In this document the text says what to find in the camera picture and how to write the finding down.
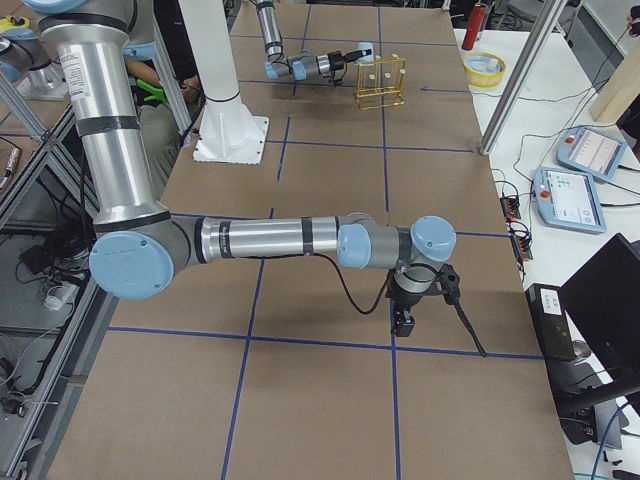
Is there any upper teach pendant tablet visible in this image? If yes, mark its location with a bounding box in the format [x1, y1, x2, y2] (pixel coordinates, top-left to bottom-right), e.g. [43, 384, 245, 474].
[556, 127, 627, 182]

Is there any yellow wire cup holder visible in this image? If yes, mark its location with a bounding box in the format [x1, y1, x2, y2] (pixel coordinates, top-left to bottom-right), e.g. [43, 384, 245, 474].
[354, 53, 407, 110]

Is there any orange black connector block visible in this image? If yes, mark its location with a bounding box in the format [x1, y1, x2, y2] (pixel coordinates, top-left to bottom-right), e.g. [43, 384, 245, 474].
[499, 196, 521, 220]

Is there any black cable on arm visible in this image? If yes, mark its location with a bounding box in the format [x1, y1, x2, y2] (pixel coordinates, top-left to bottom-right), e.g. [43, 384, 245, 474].
[309, 252, 396, 316]

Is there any aluminium frame post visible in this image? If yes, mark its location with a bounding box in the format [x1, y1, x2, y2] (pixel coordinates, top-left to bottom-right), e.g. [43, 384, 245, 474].
[479, 0, 566, 155]

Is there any light blue plastic cup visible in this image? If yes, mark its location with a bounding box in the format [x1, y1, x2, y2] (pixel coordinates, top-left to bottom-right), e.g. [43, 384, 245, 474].
[355, 42, 375, 65]

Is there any white power strip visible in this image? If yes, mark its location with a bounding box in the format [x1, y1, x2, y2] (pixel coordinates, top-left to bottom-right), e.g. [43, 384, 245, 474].
[43, 283, 76, 311]

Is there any lower teach pendant tablet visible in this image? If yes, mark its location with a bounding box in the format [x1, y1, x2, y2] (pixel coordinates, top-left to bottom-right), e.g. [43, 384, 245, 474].
[533, 166, 607, 234]

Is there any blue tape strip lengthwise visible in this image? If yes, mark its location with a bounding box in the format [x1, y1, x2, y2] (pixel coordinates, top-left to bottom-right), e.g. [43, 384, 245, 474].
[376, 7, 402, 480]

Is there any yellow rimmed tape roll bowl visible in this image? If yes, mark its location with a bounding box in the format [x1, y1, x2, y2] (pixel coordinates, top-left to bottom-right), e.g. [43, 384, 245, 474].
[462, 51, 507, 88]

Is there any black monitor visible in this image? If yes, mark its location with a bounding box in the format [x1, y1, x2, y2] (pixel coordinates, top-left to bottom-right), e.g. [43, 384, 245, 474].
[559, 233, 639, 373]

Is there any red bottle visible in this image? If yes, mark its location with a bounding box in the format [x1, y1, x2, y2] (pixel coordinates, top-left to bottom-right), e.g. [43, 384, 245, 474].
[461, 3, 487, 51]

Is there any black computer box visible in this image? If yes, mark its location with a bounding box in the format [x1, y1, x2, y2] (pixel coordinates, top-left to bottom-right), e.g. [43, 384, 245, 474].
[526, 283, 575, 362]

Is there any blue tape strip crosswise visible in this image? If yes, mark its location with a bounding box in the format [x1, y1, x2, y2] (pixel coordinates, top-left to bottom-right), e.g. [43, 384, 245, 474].
[107, 326, 543, 361]

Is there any wooden board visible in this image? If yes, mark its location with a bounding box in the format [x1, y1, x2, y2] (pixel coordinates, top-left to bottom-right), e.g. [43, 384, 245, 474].
[589, 43, 640, 123]

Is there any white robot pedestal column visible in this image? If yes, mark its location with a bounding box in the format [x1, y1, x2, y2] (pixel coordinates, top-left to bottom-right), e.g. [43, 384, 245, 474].
[180, 0, 269, 165]

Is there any teach pendant tablet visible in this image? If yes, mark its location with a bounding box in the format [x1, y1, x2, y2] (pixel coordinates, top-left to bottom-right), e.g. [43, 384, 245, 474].
[556, 127, 627, 182]
[533, 166, 607, 234]

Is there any person in dark clothes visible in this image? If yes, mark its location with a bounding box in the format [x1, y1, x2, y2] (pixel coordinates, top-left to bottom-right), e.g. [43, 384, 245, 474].
[125, 1, 202, 197]

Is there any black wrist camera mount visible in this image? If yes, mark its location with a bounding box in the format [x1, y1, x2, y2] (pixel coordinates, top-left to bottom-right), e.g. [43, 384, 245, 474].
[385, 263, 441, 337]

